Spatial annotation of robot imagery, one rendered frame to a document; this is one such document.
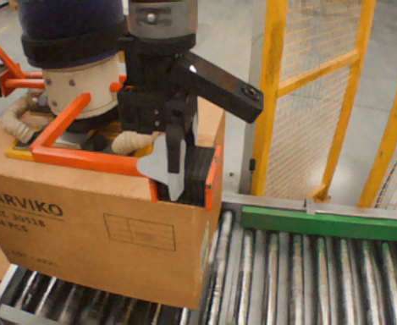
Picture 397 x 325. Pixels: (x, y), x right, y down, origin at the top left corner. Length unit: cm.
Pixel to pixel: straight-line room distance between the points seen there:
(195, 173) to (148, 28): 20
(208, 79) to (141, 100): 8
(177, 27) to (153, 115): 11
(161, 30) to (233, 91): 10
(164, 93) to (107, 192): 32
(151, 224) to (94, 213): 13
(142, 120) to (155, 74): 6
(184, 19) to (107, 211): 45
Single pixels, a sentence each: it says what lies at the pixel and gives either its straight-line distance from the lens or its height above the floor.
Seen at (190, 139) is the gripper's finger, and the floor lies 125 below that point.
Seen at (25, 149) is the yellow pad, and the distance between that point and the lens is 82.
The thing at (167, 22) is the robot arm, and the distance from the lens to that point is 36.
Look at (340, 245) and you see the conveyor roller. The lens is 135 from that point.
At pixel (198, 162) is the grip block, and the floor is 124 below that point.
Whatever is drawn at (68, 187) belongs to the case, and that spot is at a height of 109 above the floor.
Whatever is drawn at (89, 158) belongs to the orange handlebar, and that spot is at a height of 123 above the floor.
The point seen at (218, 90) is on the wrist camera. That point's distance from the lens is 38.
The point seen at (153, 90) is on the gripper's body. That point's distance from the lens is 40.
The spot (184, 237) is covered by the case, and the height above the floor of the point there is 100.
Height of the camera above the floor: 154
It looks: 39 degrees down
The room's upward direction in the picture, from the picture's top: straight up
